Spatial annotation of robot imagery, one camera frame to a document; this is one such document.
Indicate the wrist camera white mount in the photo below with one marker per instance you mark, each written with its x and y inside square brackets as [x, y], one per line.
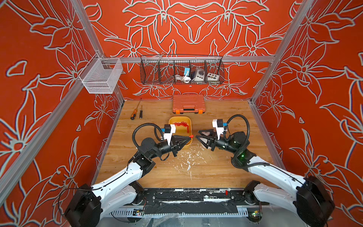
[219, 126]
[168, 131]

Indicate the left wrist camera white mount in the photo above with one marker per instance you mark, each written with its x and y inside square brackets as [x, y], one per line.
[168, 131]

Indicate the red sleeves pile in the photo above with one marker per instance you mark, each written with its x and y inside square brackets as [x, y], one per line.
[183, 124]

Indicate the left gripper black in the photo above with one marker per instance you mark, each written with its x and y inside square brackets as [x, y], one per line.
[175, 146]

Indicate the blue white small box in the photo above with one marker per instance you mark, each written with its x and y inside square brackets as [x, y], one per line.
[187, 72]

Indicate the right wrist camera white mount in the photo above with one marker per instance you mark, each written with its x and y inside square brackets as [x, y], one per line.
[219, 126]

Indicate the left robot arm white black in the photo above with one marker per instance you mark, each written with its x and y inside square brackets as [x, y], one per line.
[91, 203]

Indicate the black handled screwdriver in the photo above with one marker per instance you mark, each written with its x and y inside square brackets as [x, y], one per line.
[141, 112]

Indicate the white round dial device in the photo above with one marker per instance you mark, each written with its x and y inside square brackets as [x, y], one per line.
[199, 75]

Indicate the orange handled screwdriver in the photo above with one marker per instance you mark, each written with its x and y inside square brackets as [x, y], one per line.
[134, 114]

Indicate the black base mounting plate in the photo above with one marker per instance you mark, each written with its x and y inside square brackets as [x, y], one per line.
[209, 201]

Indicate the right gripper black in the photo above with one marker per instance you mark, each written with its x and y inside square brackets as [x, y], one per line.
[213, 142]

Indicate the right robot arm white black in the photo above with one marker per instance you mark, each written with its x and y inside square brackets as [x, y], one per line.
[304, 196]

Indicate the orange tool case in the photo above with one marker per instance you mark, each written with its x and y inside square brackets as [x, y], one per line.
[188, 103]

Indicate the white button box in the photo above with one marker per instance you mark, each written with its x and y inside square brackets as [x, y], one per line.
[213, 78]

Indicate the black wire wall basket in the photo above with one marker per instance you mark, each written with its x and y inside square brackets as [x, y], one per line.
[168, 69]

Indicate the clear acrylic wall box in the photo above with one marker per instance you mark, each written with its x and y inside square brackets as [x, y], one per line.
[99, 78]

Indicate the yellow plastic tray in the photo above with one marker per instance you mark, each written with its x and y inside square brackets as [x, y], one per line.
[181, 130]

